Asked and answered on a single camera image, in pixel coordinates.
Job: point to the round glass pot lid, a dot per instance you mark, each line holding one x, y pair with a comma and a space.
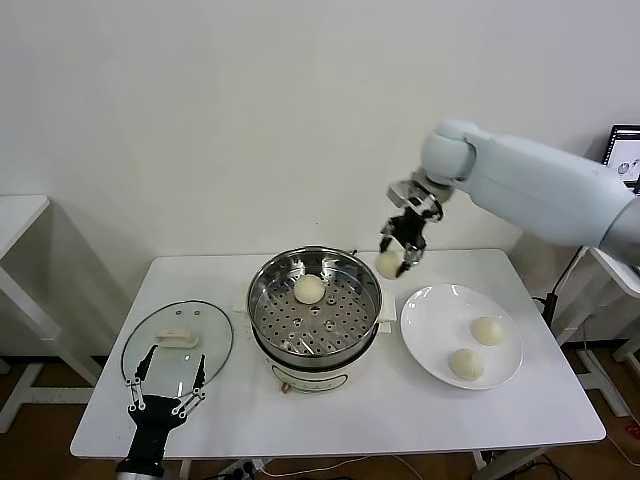
210, 330

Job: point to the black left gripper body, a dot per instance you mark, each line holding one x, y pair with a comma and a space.
152, 415

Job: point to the open grey laptop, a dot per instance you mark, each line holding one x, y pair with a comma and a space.
627, 150

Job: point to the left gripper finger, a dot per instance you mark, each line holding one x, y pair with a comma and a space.
142, 372
200, 377

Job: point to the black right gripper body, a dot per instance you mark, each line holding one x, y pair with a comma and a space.
410, 227

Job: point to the round white plate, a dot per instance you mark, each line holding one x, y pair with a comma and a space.
435, 325

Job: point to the white steamed baozi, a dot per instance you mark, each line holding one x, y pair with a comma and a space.
308, 288
487, 330
466, 364
387, 265

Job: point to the empty white side desk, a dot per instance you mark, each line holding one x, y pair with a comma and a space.
20, 215

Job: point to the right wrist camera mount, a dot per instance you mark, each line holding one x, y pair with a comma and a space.
405, 192

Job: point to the stainless steel steamer basket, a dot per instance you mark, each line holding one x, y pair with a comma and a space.
320, 325

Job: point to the white floor power strip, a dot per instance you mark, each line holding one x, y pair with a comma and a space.
242, 468

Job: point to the white desk under laptop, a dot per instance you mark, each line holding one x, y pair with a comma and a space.
617, 277

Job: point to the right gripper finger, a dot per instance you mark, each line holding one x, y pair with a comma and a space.
387, 236
412, 255

